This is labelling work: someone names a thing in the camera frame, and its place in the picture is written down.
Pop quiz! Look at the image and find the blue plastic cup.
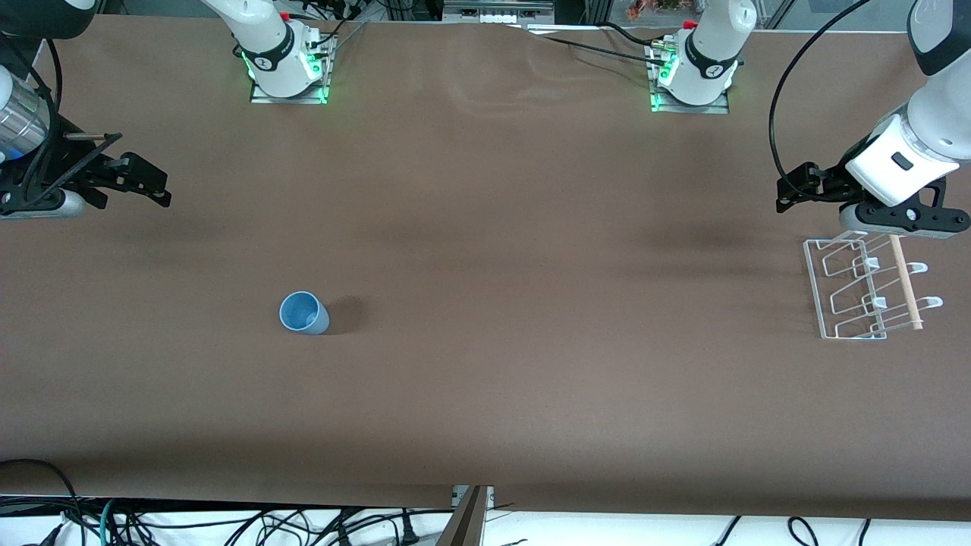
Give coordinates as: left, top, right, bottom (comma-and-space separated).
280, 291, 331, 335

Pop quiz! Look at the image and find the orange background clutter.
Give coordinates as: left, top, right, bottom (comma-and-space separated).
626, 0, 702, 21

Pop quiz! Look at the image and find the white power strip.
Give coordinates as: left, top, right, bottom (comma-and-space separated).
442, 0, 556, 25

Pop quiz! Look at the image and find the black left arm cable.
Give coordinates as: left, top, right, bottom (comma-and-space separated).
768, 0, 873, 199

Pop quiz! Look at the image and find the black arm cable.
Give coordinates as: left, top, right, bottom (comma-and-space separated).
19, 34, 124, 209
768, 0, 873, 199

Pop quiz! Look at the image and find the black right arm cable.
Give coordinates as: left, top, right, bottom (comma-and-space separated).
19, 34, 124, 209

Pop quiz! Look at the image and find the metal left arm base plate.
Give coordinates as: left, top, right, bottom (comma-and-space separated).
649, 42, 731, 115

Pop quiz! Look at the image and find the white wire cup rack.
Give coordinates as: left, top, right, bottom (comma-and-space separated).
803, 231, 944, 340

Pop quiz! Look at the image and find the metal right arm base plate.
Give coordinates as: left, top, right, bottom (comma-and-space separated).
249, 34, 331, 105

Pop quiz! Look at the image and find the black table cable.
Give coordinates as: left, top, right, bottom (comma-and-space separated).
602, 21, 676, 48
523, 27, 668, 65

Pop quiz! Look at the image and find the black looped floor cable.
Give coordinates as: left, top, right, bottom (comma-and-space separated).
0, 458, 83, 546

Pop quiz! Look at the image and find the teal floor cable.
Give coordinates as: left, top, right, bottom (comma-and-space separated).
97, 498, 126, 546

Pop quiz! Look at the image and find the black tangled floor cable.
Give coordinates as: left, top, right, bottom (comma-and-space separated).
228, 507, 456, 546

